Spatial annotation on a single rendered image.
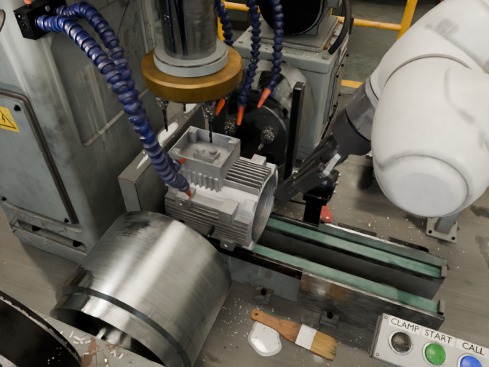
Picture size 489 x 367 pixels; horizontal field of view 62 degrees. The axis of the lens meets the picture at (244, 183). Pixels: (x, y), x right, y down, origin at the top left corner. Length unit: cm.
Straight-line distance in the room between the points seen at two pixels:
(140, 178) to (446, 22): 57
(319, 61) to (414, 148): 81
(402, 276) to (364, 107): 53
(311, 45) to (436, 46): 73
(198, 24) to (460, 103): 42
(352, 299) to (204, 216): 36
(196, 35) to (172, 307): 42
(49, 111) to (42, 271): 52
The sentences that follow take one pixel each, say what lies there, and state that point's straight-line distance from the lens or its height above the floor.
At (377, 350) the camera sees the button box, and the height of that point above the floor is 106.
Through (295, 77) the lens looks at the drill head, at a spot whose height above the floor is 115.
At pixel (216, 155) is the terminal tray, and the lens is 86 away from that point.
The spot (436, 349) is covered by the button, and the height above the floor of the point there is 107.
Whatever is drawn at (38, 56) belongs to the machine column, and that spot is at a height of 138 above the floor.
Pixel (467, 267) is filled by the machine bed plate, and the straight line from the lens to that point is 122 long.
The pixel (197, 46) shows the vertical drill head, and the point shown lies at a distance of 71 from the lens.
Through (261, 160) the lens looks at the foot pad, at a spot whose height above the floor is 108.
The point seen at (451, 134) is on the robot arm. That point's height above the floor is 147.
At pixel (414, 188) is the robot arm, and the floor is 143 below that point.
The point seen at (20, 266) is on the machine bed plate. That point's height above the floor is 80.
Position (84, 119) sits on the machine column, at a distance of 85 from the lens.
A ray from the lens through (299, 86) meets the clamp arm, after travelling 86.
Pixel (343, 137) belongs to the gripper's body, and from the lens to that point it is 62.
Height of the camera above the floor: 168
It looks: 44 degrees down
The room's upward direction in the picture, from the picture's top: 1 degrees clockwise
